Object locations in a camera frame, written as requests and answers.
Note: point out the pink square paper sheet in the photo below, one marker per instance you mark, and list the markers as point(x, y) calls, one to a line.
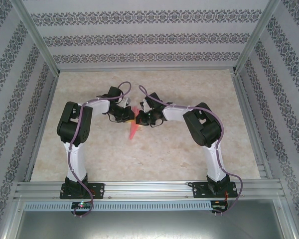
point(133, 132)

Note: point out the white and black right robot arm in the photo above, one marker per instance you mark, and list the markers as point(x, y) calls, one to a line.
point(175, 113)

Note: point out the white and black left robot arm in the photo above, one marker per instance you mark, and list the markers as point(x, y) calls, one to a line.
point(98, 107)

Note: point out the steel sheet panel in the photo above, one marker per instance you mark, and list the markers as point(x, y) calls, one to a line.
point(144, 225)

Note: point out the circuit board with green light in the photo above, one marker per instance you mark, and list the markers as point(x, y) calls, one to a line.
point(82, 205)

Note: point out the small dark circuit board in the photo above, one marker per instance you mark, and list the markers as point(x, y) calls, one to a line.
point(219, 207)

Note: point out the aluminium mounting rail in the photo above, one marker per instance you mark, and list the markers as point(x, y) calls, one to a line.
point(144, 190)

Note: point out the aluminium side rail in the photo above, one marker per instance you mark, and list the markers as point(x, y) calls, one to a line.
point(49, 99)
point(242, 99)

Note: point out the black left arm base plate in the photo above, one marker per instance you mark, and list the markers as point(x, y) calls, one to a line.
point(98, 190)

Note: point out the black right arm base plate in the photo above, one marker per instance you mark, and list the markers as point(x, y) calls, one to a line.
point(199, 190)

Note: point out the aluminium frame post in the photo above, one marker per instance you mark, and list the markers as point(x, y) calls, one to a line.
point(36, 37)
point(255, 37)

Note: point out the aluminium frame upright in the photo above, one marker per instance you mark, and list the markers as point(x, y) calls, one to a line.
point(287, 221)
point(12, 221)

